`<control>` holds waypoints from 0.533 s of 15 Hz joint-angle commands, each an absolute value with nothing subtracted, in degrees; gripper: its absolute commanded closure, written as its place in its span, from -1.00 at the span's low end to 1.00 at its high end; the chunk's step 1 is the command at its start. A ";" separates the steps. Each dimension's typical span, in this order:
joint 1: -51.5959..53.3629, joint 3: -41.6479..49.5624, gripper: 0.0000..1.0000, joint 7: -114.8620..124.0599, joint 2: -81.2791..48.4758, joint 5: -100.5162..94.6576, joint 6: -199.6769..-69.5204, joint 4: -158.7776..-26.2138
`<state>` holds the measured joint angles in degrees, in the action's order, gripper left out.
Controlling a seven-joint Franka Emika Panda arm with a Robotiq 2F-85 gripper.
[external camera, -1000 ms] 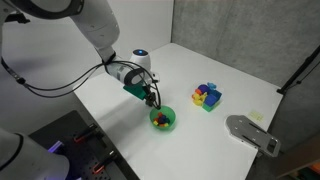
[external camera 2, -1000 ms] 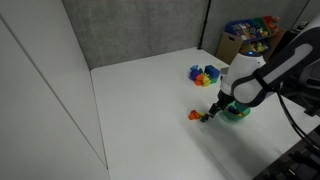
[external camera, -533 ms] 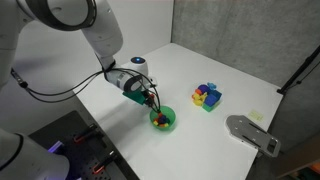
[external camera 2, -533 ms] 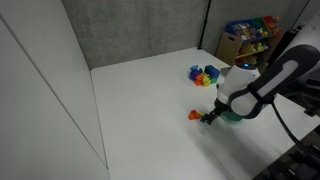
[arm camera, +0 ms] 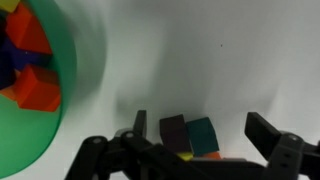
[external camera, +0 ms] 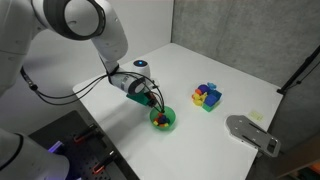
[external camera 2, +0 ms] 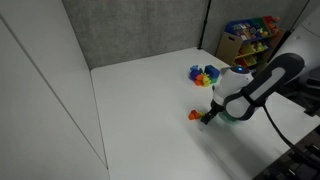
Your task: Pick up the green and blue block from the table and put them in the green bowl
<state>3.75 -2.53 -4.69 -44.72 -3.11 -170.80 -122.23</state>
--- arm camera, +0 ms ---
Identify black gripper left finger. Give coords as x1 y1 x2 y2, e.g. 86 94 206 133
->
64 109 208 180

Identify orange block on table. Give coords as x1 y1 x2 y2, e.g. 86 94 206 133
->
202 152 222 160

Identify yellow block on table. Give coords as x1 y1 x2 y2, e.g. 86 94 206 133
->
178 152 193 161

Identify dark blue block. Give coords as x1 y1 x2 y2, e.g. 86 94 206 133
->
159 114 191 153

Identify dark green block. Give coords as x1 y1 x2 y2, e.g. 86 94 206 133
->
186 117 219 156

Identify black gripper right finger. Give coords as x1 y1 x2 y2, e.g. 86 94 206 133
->
244 112 320 180

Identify green plastic bowl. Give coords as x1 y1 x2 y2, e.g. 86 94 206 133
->
0 0 77 178

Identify blocks inside green bowl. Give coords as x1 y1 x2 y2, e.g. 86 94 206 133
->
0 0 61 112

